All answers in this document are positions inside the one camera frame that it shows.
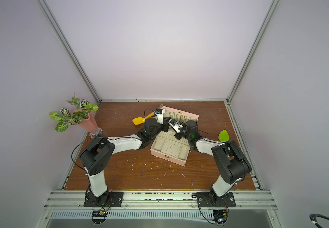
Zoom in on green leaf toy trowel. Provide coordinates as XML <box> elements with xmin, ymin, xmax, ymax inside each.
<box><xmin>218</xmin><ymin>130</ymin><xmax>230</xmax><ymax>142</ymax></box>

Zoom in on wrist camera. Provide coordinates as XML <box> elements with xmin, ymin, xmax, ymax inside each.
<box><xmin>169</xmin><ymin>118</ymin><xmax>184</xmax><ymax>134</ymax></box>
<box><xmin>155</xmin><ymin>108</ymin><xmax>164</xmax><ymax>124</ymax></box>

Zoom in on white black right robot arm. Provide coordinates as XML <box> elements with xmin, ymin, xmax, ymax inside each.
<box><xmin>169</xmin><ymin>119</ymin><xmax>252</xmax><ymax>197</ymax></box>

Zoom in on yellow toy shovel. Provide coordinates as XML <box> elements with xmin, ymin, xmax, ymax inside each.
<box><xmin>132</xmin><ymin>112</ymin><xmax>155</xmax><ymax>125</ymax></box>

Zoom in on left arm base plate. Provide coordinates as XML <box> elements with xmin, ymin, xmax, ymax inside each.
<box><xmin>83</xmin><ymin>191</ymin><xmax>124</xmax><ymax>208</ymax></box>

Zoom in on pink jewelry box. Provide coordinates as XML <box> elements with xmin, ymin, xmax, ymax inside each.
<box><xmin>150</xmin><ymin>106</ymin><xmax>199</xmax><ymax>166</ymax></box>

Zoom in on potted plant pink vase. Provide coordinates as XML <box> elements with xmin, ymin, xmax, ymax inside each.
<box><xmin>49</xmin><ymin>93</ymin><xmax>102</xmax><ymax>138</ymax></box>

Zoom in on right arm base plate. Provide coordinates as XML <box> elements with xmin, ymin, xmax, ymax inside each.
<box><xmin>192</xmin><ymin>192</ymin><xmax>236</xmax><ymax>208</ymax></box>

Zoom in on black cable loop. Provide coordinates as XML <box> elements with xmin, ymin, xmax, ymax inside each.
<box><xmin>309</xmin><ymin>213</ymin><xmax>329</xmax><ymax>228</ymax></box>

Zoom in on aluminium mounting rail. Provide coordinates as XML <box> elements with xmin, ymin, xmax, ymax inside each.
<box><xmin>44</xmin><ymin>191</ymin><xmax>277</xmax><ymax>220</ymax></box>

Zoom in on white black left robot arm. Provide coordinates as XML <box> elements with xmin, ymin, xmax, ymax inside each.
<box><xmin>80</xmin><ymin>117</ymin><xmax>170</xmax><ymax>198</ymax></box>

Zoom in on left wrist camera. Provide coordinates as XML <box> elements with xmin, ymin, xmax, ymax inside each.
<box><xmin>155</xmin><ymin>108</ymin><xmax>164</xmax><ymax>124</ymax></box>

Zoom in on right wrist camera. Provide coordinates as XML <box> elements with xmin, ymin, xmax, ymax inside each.
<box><xmin>169</xmin><ymin>118</ymin><xmax>184</xmax><ymax>134</ymax></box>

